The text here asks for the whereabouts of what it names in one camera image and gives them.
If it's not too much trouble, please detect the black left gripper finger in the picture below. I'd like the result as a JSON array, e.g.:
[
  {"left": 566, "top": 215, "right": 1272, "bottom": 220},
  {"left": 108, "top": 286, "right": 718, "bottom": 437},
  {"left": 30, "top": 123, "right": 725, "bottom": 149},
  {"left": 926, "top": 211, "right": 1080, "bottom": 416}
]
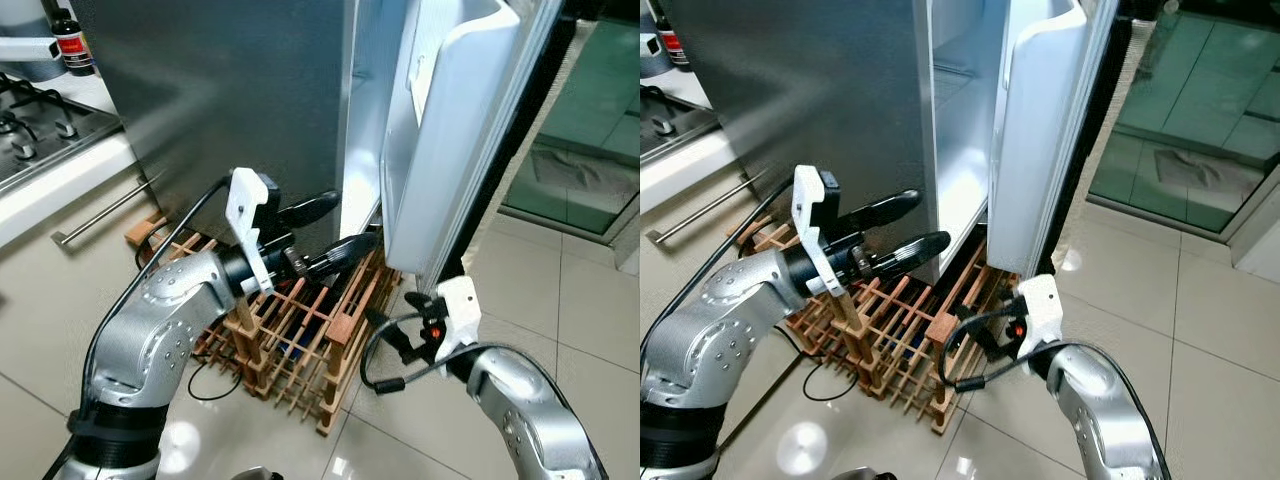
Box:
[
  {"left": 282, "top": 192, "right": 341, "bottom": 229},
  {"left": 305, "top": 233, "right": 379, "bottom": 278},
  {"left": 872, "top": 232, "right": 951, "bottom": 279},
  {"left": 848, "top": 192, "right": 921, "bottom": 229}
]

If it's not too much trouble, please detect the white lined fridge door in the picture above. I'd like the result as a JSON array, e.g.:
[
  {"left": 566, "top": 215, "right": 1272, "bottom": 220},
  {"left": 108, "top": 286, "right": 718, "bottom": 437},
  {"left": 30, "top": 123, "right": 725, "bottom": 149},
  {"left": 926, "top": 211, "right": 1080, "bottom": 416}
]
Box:
[
  {"left": 985, "top": 0, "right": 1126, "bottom": 283},
  {"left": 380, "top": 0, "right": 571, "bottom": 293}
]

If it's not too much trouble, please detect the stainless steel fridge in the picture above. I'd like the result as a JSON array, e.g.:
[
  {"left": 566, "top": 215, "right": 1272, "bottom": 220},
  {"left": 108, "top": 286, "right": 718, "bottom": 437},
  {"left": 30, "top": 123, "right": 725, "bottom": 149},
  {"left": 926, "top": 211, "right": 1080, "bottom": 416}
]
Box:
[
  {"left": 665, "top": 0, "right": 1013, "bottom": 289},
  {"left": 75, "top": 0, "right": 426, "bottom": 251}
]

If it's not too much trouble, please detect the wooden lattice wine rack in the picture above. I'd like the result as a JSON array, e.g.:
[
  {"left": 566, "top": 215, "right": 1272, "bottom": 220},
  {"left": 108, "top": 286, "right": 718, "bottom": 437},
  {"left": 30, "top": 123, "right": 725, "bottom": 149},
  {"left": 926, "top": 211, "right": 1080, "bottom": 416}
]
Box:
[
  {"left": 735, "top": 215, "right": 1021, "bottom": 437},
  {"left": 125, "top": 212, "right": 403, "bottom": 437}
]

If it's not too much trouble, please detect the white kitchen counter cabinet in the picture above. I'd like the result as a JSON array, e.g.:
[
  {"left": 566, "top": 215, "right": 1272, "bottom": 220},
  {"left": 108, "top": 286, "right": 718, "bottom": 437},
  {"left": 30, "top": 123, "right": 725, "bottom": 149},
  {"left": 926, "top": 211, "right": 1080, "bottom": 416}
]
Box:
[
  {"left": 640, "top": 65, "right": 749, "bottom": 219},
  {"left": 0, "top": 68, "right": 141, "bottom": 251}
]

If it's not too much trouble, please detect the black gas hob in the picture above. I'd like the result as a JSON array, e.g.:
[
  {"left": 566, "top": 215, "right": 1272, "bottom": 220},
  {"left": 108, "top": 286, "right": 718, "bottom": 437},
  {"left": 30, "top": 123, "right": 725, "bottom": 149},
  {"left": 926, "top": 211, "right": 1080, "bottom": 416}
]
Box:
[
  {"left": 0, "top": 75, "right": 123, "bottom": 193},
  {"left": 640, "top": 85, "right": 723, "bottom": 163}
]

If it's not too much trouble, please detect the dark bottle red label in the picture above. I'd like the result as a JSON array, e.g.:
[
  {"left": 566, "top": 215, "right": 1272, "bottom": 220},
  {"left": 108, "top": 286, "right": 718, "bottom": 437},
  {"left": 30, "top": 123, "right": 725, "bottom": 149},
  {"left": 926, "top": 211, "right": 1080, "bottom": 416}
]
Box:
[
  {"left": 655, "top": 0, "right": 693, "bottom": 71},
  {"left": 50, "top": 5, "right": 97, "bottom": 78}
]

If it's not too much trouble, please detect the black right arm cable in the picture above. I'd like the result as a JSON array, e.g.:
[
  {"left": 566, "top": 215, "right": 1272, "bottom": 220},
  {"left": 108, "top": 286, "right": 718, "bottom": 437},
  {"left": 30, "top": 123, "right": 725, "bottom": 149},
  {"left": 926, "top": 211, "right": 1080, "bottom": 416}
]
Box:
[
  {"left": 938, "top": 308, "right": 1063, "bottom": 394},
  {"left": 360, "top": 310, "right": 471, "bottom": 394}
]

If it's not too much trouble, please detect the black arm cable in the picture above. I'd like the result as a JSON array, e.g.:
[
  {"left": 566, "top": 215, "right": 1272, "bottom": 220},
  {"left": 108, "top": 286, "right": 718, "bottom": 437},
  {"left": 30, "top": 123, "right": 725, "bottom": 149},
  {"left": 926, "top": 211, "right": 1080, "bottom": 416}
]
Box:
[
  {"left": 938, "top": 308, "right": 1063, "bottom": 394},
  {"left": 80, "top": 176, "right": 237, "bottom": 401},
  {"left": 360, "top": 310, "right": 471, "bottom": 394},
  {"left": 640, "top": 178, "right": 803, "bottom": 381}
]

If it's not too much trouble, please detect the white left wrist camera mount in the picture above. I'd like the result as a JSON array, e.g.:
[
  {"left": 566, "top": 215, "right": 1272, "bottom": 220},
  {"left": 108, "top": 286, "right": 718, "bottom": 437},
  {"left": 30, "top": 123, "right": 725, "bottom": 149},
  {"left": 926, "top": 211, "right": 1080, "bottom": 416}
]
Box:
[
  {"left": 225, "top": 168, "right": 283, "bottom": 297},
  {"left": 792, "top": 165, "right": 849, "bottom": 297}
]

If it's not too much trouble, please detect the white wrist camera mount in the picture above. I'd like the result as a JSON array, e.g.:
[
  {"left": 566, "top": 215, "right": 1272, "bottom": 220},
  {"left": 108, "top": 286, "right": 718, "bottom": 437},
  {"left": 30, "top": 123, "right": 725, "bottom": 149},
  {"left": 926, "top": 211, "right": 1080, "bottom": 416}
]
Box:
[
  {"left": 434, "top": 277, "right": 482, "bottom": 363},
  {"left": 225, "top": 168, "right": 283, "bottom": 297},
  {"left": 792, "top": 165, "right": 849, "bottom": 297},
  {"left": 1015, "top": 274, "right": 1065, "bottom": 347}
]

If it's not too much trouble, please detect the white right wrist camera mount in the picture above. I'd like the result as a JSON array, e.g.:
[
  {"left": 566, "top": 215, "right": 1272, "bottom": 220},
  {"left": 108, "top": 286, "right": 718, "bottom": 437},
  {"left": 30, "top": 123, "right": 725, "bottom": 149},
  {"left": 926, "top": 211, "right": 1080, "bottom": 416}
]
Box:
[
  {"left": 1015, "top": 274, "right": 1065, "bottom": 347},
  {"left": 434, "top": 277, "right": 482, "bottom": 363}
]

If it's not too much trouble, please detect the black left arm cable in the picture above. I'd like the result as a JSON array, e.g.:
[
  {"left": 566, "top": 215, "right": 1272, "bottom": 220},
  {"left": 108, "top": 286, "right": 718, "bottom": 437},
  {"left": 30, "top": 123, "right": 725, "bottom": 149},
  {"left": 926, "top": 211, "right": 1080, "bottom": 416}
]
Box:
[
  {"left": 80, "top": 176, "right": 237, "bottom": 401},
  {"left": 640, "top": 178, "right": 803, "bottom": 381}
]

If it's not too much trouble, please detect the thin black floor cable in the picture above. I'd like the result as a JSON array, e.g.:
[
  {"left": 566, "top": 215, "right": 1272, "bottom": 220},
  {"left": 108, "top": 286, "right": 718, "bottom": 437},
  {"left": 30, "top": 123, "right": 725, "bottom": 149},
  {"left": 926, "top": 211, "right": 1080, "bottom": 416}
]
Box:
[
  {"left": 772, "top": 322, "right": 839, "bottom": 403},
  {"left": 185, "top": 345, "right": 247, "bottom": 403}
]

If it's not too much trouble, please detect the metal drawer bar handle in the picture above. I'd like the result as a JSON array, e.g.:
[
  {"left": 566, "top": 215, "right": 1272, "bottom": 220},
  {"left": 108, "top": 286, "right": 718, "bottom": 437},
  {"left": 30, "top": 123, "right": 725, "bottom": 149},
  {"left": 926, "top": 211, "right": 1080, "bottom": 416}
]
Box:
[
  {"left": 52, "top": 172, "right": 163, "bottom": 247},
  {"left": 645, "top": 168, "right": 769, "bottom": 247}
]

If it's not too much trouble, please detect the grey pot white handle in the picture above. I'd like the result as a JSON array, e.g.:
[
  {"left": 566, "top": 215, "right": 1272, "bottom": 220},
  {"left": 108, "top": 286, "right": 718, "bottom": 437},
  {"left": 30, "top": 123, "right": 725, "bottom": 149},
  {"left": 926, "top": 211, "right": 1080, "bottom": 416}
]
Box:
[
  {"left": 640, "top": 28, "right": 673, "bottom": 79},
  {"left": 0, "top": 0, "right": 63, "bottom": 83}
]

